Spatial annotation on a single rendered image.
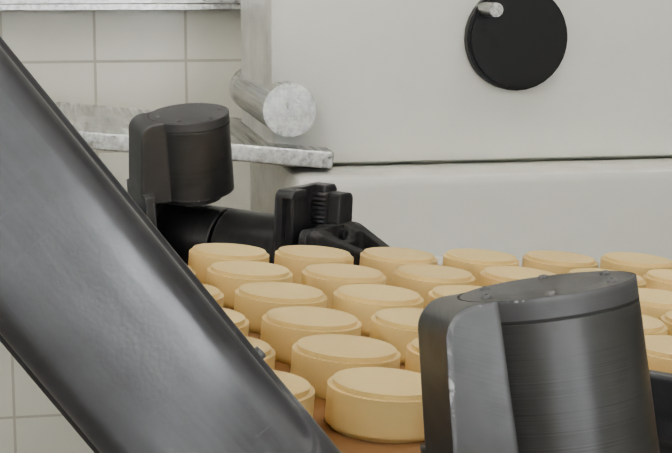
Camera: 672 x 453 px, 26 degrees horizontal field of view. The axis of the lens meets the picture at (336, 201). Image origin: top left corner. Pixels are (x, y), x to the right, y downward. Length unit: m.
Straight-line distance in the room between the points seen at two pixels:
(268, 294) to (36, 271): 0.36
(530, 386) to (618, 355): 0.03
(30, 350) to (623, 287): 0.18
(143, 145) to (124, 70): 2.26
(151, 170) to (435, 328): 0.58
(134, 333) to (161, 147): 0.60
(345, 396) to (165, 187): 0.45
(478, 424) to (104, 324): 0.12
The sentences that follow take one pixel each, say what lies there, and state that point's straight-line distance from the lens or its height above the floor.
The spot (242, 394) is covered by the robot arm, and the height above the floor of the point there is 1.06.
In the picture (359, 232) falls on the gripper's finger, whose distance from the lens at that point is 1.01.
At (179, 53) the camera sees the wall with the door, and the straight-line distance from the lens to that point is 3.27.
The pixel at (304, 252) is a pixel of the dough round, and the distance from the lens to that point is 0.91.
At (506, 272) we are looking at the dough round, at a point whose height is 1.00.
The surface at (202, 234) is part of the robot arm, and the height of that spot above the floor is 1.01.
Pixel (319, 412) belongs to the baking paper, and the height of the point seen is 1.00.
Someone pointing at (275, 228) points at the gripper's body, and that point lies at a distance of 0.99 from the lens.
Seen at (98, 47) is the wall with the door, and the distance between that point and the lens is 3.26.
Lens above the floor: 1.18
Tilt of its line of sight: 9 degrees down
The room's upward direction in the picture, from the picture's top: straight up
